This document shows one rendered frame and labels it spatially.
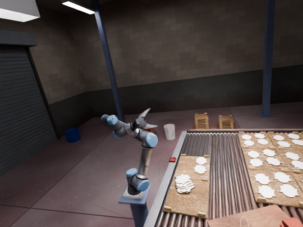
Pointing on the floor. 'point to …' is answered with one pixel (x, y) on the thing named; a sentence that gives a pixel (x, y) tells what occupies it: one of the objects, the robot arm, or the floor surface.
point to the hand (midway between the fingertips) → (154, 116)
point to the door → (43, 128)
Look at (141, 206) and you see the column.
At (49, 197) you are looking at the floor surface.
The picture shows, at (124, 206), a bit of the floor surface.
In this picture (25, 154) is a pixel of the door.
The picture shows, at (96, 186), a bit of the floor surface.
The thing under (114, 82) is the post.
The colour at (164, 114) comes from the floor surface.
